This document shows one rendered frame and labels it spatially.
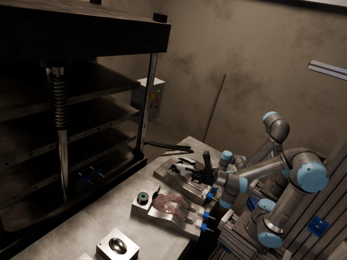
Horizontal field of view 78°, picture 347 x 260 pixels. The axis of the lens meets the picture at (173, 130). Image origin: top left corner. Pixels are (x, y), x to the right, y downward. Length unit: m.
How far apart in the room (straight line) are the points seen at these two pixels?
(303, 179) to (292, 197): 0.13
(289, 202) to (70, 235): 1.25
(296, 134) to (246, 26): 1.61
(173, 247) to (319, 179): 0.96
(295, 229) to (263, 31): 2.44
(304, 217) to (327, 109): 1.88
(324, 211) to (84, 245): 1.38
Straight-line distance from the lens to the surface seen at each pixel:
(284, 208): 1.20
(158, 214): 1.60
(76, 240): 1.57
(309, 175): 1.06
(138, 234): 1.59
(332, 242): 1.61
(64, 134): 1.41
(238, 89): 3.42
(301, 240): 1.65
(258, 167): 1.22
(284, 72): 3.21
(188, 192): 1.81
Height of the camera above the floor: 2.12
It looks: 29 degrees down
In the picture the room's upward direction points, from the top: 13 degrees clockwise
